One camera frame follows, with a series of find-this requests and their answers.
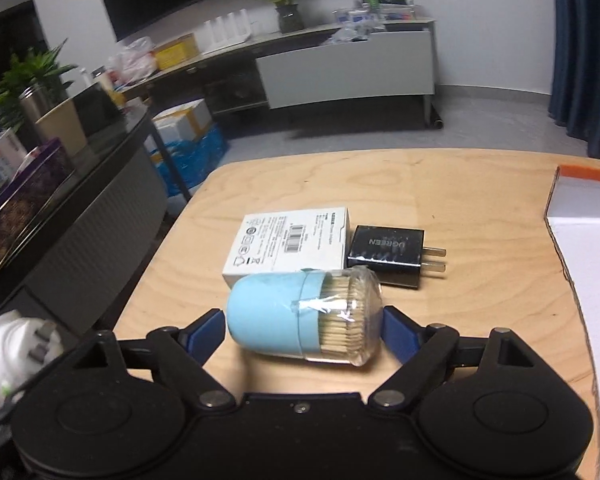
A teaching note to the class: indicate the dark upright box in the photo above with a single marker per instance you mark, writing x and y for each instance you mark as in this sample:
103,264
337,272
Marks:
100,105

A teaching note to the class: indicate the purple patterned gift box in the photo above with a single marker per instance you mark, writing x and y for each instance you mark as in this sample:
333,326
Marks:
25,205

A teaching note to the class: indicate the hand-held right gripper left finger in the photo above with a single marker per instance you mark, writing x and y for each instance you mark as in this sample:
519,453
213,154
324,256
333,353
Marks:
207,334

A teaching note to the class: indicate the yellow cardboard box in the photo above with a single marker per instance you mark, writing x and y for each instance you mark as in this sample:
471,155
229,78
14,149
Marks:
176,52

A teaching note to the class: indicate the kraft paper cup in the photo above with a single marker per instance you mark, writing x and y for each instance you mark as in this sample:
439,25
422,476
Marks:
62,127

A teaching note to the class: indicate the white and dark tv stand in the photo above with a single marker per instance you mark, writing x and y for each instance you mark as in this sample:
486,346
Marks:
345,70

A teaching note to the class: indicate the blue curtain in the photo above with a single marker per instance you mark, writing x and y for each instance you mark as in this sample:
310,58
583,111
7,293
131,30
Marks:
585,60

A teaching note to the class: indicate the black wall charger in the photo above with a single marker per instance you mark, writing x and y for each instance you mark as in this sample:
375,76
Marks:
385,252

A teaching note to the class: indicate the light blue toothpick holder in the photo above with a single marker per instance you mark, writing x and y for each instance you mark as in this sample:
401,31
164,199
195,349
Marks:
270,310

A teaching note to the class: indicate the large leafy potted plant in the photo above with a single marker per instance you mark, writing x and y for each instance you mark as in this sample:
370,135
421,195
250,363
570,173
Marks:
30,72

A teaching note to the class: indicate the pile of plastic packets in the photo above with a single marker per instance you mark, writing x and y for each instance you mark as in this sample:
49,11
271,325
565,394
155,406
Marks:
365,22

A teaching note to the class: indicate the white router with antennas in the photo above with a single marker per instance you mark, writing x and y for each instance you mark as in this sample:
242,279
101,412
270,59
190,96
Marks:
227,27

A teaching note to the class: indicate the blue plastic bag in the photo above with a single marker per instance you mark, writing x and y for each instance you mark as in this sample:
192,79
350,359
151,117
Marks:
195,162

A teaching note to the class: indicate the dark glossy side table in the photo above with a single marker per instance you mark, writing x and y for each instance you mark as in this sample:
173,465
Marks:
95,220

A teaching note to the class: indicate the white plastic bag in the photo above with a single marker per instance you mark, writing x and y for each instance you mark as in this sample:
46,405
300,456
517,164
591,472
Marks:
132,62

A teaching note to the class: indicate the white travel plug adapter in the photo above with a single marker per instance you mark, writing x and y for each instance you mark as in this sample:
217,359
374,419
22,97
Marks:
5,345

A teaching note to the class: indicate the white printed carton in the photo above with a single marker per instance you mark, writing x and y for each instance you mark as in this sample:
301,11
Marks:
5,157

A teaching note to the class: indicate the white cardboard shipping box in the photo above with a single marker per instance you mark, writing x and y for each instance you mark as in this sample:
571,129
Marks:
185,122

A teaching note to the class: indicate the white flat product box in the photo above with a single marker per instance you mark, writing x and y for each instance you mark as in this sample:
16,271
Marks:
280,240

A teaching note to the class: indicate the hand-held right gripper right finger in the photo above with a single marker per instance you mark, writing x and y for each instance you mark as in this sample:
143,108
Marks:
397,332

